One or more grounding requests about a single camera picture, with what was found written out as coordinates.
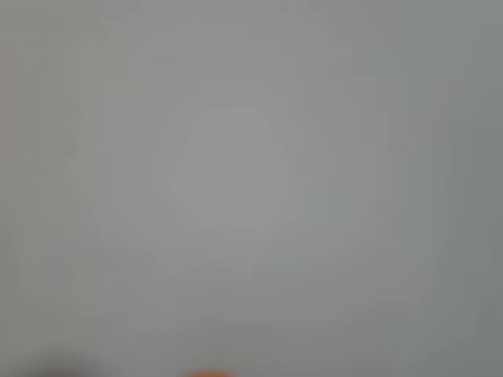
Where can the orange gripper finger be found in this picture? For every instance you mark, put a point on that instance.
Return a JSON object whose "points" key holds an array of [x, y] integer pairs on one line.
{"points": [[210, 374]]}

